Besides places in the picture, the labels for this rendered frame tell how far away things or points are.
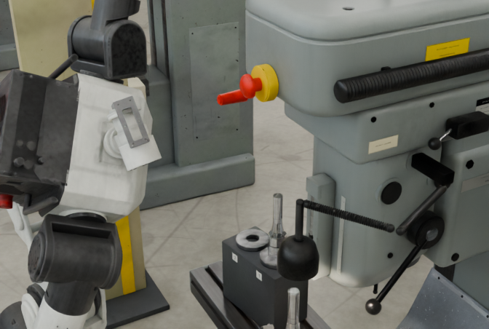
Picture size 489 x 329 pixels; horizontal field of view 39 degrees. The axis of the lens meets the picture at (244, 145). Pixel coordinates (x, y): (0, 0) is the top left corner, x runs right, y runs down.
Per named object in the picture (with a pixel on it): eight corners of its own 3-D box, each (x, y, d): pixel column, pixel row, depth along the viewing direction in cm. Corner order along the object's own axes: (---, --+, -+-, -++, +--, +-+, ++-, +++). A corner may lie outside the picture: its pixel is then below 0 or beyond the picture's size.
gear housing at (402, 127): (357, 170, 111) (362, 114, 107) (280, 116, 130) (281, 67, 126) (506, 127, 125) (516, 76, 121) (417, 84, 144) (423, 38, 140)
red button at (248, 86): (248, 103, 108) (248, 79, 106) (236, 94, 111) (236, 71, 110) (266, 99, 110) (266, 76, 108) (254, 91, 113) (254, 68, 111)
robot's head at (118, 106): (119, 154, 126) (123, 151, 119) (102, 111, 126) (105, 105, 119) (151, 142, 128) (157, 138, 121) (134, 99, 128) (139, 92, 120)
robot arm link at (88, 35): (115, -1, 146) (104, 62, 147) (79, -10, 139) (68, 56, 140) (149, 3, 138) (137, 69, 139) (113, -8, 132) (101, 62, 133)
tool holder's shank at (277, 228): (286, 232, 174) (287, 194, 169) (279, 238, 172) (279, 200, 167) (276, 228, 176) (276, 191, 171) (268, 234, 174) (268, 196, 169)
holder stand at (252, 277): (273, 338, 178) (274, 275, 169) (222, 295, 194) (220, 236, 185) (307, 318, 185) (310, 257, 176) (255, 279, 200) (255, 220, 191)
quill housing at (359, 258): (355, 311, 128) (367, 161, 114) (297, 255, 145) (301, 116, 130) (433, 281, 136) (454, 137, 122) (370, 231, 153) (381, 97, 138)
